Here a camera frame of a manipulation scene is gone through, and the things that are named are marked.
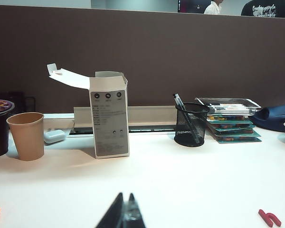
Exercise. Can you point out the dark blue bag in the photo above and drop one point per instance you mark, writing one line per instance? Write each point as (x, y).
(275, 116)

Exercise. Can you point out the dark monitor screen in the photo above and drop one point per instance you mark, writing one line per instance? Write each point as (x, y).
(192, 6)

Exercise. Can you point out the brown paper cup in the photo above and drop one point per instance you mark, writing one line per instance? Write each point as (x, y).
(27, 137)

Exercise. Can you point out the person in white shirt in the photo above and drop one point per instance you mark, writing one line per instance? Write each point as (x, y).
(213, 7)

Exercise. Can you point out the person in dark green t-shirt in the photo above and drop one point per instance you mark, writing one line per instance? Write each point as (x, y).
(266, 9)

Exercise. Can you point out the brown desk partition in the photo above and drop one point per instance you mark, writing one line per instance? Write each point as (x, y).
(156, 59)

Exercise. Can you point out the clear plastic tray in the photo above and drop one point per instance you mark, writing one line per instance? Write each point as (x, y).
(249, 102)

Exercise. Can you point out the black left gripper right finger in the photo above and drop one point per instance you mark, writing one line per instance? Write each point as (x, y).
(134, 222)

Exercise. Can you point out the red letter h magnet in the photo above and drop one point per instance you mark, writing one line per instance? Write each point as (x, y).
(269, 217)

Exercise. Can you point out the white earbuds case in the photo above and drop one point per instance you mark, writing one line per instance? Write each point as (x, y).
(54, 136)

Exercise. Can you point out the black and clear pen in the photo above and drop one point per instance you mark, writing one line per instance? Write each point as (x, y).
(178, 99)

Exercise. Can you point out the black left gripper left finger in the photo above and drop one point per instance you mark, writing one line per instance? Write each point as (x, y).
(112, 213)

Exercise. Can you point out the white marker pen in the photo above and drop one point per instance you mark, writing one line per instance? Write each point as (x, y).
(228, 106)
(232, 111)

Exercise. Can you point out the black mesh pen holder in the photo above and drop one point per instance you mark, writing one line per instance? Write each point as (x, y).
(192, 128)

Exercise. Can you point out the white face mask box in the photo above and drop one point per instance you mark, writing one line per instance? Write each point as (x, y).
(110, 128)

